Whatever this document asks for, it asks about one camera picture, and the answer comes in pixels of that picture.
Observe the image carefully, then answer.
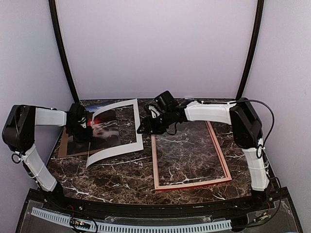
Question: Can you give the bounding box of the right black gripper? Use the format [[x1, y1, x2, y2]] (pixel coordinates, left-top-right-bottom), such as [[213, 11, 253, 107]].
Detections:
[[137, 110, 173, 134]]

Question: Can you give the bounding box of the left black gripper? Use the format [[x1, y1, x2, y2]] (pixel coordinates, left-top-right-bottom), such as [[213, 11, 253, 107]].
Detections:
[[66, 123, 93, 144]]

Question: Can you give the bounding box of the landscape photo print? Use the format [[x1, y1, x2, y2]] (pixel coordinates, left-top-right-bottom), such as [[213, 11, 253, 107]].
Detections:
[[67, 104, 121, 156]]

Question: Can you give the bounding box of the brown cardboard backing board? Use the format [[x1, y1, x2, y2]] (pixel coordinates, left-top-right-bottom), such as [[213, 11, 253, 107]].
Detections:
[[58, 129, 88, 158]]

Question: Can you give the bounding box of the white photo mat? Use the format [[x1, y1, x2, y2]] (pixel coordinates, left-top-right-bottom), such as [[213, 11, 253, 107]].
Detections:
[[86, 99, 144, 168]]

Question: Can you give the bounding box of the red wooden picture frame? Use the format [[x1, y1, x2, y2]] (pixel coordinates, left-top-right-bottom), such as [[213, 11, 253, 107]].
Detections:
[[151, 121, 232, 191]]

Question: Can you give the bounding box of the clear acrylic sheet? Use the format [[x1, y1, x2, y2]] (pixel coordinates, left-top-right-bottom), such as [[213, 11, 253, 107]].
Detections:
[[155, 121, 225, 186]]

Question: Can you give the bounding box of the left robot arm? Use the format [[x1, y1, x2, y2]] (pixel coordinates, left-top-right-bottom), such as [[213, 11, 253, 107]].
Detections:
[[2, 103, 92, 212]]

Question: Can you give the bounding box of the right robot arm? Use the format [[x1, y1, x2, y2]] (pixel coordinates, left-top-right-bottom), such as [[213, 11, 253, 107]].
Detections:
[[137, 93, 270, 211]]

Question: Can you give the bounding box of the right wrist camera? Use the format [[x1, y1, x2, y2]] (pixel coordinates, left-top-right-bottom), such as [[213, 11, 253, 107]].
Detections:
[[155, 90, 178, 112]]

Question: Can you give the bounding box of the right black corner post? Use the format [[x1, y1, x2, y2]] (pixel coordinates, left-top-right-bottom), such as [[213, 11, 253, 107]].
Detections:
[[235, 0, 264, 100]]

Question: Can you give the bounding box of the black corner post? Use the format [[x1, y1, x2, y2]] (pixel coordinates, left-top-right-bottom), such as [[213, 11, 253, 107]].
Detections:
[[235, 0, 264, 100], [49, 0, 80, 103]]

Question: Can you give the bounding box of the left black corner post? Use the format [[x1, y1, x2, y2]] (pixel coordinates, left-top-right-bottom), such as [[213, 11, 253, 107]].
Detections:
[[49, 0, 80, 103]]

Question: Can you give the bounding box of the white slotted cable duct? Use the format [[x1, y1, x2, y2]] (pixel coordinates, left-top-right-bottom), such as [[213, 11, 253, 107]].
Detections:
[[31, 207, 232, 233]]

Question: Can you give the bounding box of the black front rail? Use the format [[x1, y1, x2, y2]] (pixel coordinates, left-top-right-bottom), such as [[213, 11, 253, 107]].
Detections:
[[25, 188, 286, 219]]

